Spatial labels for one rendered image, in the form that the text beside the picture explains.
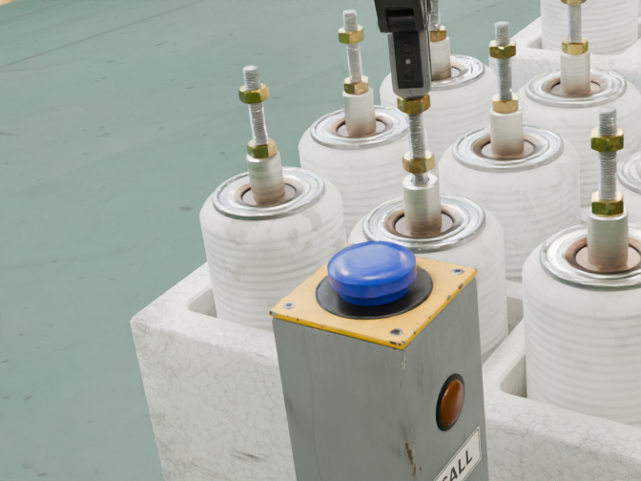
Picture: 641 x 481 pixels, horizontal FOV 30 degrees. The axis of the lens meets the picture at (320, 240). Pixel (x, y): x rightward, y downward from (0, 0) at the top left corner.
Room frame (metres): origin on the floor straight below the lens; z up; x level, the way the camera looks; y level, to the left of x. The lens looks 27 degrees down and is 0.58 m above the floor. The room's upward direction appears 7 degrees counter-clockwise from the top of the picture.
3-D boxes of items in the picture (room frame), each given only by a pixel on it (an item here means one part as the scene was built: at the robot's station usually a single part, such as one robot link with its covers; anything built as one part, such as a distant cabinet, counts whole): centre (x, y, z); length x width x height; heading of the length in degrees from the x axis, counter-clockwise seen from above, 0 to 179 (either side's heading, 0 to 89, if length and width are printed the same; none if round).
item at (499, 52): (0.75, -0.13, 0.32); 0.02 x 0.02 x 0.01; 16
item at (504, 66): (0.75, -0.13, 0.30); 0.01 x 0.01 x 0.08
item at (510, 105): (0.75, -0.13, 0.29); 0.02 x 0.02 x 0.01; 16
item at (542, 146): (0.75, -0.13, 0.25); 0.08 x 0.08 x 0.01
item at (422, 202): (0.65, -0.06, 0.26); 0.02 x 0.02 x 0.03
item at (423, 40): (0.65, -0.06, 0.36); 0.02 x 0.01 x 0.04; 79
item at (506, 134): (0.75, -0.13, 0.26); 0.02 x 0.02 x 0.03
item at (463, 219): (0.65, -0.06, 0.25); 0.08 x 0.08 x 0.01
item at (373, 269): (0.47, -0.02, 0.32); 0.04 x 0.04 x 0.02
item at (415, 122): (0.65, -0.06, 0.31); 0.01 x 0.01 x 0.08
